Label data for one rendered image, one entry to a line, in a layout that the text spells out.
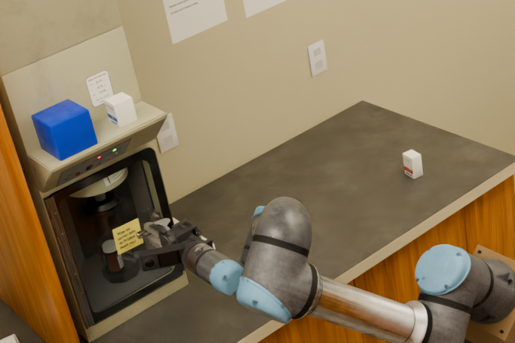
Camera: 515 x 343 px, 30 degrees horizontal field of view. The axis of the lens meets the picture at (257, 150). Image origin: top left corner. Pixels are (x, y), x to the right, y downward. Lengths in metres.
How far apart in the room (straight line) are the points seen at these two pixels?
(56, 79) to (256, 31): 1.01
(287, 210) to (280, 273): 0.13
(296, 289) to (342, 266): 0.75
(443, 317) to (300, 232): 0.39
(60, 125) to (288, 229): 0.60
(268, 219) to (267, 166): 1.25
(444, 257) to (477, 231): 0.93
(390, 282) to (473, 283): 0.71
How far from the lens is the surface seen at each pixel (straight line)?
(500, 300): 2.22
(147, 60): 2.89
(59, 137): 2.18
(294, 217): 1.89
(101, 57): 2.31
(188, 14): 2.94
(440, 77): 3.78
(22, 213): 2.23
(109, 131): 2.28
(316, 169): 3.07
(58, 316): 2.38
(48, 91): 2.26
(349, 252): 2.67
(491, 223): 3.07
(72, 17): 2.25
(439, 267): 2.10
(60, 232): 2.38
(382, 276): 2.76
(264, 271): 1.86
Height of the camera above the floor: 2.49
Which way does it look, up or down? 28 degrees down
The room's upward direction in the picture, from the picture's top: 11 degrees counter-clockwise
